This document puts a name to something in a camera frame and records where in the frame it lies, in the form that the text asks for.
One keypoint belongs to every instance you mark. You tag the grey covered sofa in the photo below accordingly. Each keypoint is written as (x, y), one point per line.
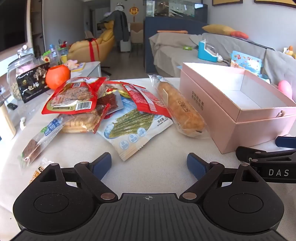
(171, 55)

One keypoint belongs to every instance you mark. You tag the yellow pillow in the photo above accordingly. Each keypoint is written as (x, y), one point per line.
(218, 30)

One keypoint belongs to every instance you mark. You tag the orange pumpkin bucket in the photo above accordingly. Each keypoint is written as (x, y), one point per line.
(57, 77)

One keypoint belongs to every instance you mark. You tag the dark hanging coat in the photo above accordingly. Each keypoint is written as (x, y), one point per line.
(120, 26)

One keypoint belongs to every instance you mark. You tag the beige chair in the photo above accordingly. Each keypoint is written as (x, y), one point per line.
(137, 34)

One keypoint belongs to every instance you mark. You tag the dark jerky packet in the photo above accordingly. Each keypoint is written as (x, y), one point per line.
(111, 102)

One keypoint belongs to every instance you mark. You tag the large red snack packet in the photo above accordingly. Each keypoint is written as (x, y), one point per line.
(71, 97)

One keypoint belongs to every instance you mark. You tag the red biscuit packet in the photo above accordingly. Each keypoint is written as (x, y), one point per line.
(81, 122)

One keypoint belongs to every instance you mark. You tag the red ribbon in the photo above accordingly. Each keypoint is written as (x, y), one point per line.
(93, 49)

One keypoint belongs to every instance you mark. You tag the blue white toy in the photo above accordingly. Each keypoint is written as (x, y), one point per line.
(205, 52)

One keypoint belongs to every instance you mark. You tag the red gold wall ornament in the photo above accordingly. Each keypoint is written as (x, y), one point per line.
(134, 12)

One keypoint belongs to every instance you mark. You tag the orange pillow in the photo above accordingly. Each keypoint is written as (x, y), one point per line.
(239, 34)

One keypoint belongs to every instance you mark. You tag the red white striped packet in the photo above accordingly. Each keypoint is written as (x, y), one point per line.
(148, 102)

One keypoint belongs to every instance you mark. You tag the clear blue-label snack packet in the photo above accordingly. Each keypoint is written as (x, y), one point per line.
(37, 146)

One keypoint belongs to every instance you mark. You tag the small black remote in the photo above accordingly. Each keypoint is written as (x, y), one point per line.
(12, 106)

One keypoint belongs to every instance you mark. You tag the small green packet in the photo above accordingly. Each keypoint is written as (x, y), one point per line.
(187, 48)

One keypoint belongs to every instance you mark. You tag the yellow sofa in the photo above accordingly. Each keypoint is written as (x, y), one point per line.
(101, 44)

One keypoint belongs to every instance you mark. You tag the black gold gift box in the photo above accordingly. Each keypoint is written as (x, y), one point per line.
(32, 85)

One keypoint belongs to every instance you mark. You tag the pink balloon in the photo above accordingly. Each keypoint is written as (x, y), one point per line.
(285, 89)

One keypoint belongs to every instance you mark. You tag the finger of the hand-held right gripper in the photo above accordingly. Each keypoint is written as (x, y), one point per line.
(286, 141)
(246, 153)

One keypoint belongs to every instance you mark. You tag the black television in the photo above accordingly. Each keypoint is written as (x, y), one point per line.
(11, 20)

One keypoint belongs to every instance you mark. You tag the beige cylinder container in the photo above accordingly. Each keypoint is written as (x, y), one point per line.
(7, 122)

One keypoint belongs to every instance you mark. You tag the yellow duck toy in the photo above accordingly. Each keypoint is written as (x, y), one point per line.
(290, 51)

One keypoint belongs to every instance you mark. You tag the glass jar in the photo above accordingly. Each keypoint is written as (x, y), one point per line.
(23, 63)

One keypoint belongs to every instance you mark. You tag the colourful picture book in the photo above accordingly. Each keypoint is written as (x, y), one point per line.
(246, 61)

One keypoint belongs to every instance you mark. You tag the blue white seaweed packet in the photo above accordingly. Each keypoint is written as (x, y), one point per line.
(129, 132)

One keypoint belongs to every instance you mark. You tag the clear water bottle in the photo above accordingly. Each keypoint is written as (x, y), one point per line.
(54, 54)

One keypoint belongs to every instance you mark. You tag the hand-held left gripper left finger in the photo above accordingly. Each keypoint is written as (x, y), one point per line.
(103, 163)

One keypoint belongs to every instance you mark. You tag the white bin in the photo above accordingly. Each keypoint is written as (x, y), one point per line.
(125, 46)

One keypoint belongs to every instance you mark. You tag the long bread stick packet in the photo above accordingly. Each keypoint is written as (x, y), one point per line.
(180, 109)

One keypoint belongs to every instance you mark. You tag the red cartoon snack packet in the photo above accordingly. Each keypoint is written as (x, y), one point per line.
(111, 88)

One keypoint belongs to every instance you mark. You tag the small orange packet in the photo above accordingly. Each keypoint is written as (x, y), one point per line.
(38, 172)

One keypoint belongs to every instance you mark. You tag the yellow book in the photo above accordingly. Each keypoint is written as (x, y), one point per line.
(80, 66)

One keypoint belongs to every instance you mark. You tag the wooden picture frame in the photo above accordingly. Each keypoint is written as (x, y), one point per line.
(275, 2)
(227, 1)

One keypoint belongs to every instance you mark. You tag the small foil wrapper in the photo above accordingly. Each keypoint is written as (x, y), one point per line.
(22, 123)

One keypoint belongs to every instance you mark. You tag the glass fish tank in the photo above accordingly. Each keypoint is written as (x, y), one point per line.
(161, 8)

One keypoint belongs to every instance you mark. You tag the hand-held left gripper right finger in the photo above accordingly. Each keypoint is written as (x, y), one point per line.
(196, 165)

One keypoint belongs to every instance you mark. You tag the pink cardboard box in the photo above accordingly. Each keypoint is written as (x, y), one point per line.
(208, 115)

